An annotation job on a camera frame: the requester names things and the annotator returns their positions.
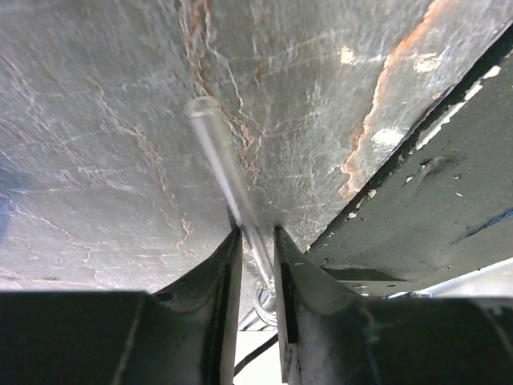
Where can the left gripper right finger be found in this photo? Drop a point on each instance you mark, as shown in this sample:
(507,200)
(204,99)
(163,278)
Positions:
(330,335)

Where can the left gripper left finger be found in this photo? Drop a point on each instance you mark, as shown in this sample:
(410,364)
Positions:
(184,333)

